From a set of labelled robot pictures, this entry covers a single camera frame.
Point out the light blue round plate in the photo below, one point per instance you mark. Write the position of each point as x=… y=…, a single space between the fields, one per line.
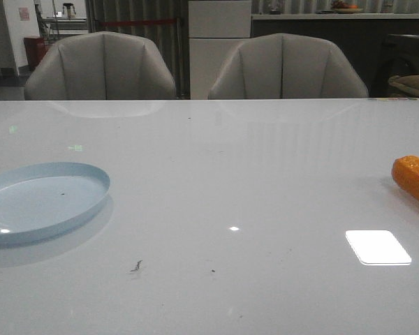
x=45 y=200

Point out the orange corn cob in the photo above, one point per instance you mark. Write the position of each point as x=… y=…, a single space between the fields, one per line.
x=405 y=173

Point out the right beige upholstered chair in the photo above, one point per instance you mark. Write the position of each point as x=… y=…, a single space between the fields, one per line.
x=287 y=66

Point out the beige upholstered chair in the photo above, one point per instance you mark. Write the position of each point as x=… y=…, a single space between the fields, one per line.
x=287 y=66
x=101 y=66

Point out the white cabinet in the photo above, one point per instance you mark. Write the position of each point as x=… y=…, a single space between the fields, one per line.
x=214 y=28

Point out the left beige upholstered chair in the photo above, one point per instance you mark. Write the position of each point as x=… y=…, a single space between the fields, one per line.
x=101 y=66

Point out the red barrier belt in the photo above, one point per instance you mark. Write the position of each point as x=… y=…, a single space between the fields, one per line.
x=135 y=23

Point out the dark counter with white top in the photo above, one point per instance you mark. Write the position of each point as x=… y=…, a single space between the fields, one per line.
x=359 y=36

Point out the fruit bowl on counter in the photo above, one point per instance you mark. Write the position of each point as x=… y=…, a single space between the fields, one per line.
x=342 y=7

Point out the red trash bin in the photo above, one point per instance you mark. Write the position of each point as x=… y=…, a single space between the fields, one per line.
x=35 y=50

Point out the beige cushion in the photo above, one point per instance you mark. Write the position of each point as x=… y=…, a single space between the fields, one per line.
x=407 y=85

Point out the pink wall notice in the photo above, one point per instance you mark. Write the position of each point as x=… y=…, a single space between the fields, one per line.
x=24 y=13

